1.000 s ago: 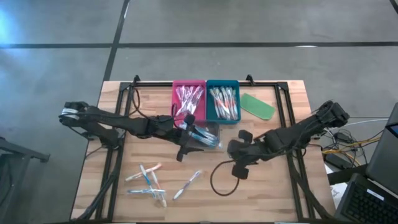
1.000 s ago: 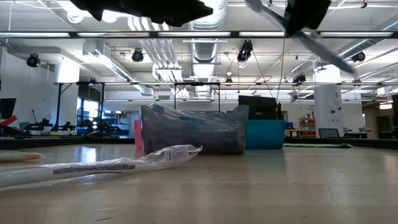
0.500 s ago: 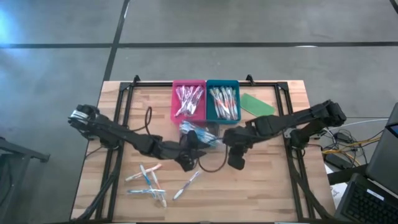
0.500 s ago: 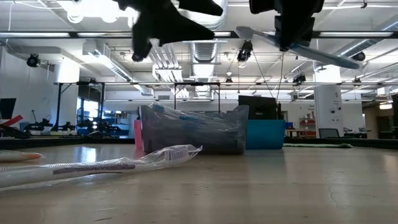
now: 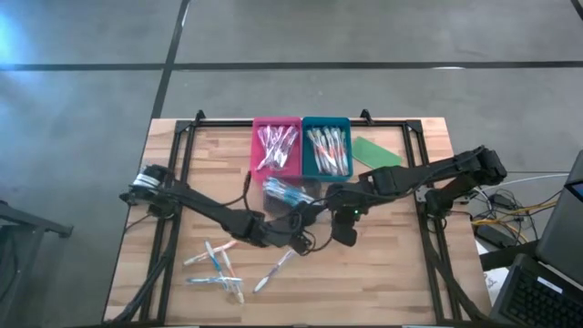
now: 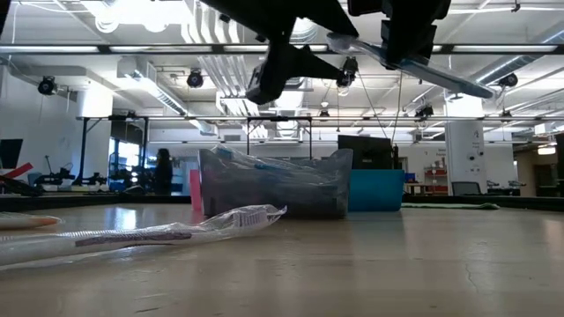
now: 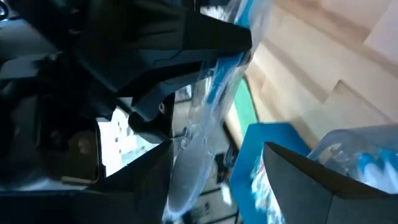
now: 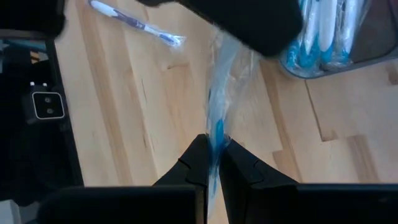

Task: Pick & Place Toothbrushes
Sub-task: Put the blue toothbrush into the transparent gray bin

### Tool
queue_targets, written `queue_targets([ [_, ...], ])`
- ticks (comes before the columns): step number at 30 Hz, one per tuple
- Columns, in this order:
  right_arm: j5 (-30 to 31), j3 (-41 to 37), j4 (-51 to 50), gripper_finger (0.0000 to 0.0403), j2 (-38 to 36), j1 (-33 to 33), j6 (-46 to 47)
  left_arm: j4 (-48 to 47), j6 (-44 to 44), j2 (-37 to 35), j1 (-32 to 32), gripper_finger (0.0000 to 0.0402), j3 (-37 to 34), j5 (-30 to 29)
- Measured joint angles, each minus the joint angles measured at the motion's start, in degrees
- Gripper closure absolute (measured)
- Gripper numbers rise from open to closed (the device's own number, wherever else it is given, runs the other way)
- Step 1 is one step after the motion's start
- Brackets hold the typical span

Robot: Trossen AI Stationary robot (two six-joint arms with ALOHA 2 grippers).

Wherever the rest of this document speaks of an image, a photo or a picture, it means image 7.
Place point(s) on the blue plastic bin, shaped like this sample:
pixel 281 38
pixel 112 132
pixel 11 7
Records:
pixel 248 149

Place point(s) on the green plastic lid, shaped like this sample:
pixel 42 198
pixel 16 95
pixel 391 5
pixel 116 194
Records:
pixel 245 105

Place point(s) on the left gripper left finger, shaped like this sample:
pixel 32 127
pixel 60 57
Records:
pixel 149 186

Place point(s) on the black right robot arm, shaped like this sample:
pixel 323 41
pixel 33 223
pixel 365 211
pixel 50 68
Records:
pixel 25 93

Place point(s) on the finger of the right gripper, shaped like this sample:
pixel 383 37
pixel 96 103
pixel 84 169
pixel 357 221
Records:
pixel 158 96
pixel 211 40

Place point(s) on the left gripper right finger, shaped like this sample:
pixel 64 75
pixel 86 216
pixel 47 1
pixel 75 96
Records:
pixel 298 186

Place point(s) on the blue toothbrush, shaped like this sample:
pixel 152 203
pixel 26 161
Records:
pixel 224 71
pixel 367 161

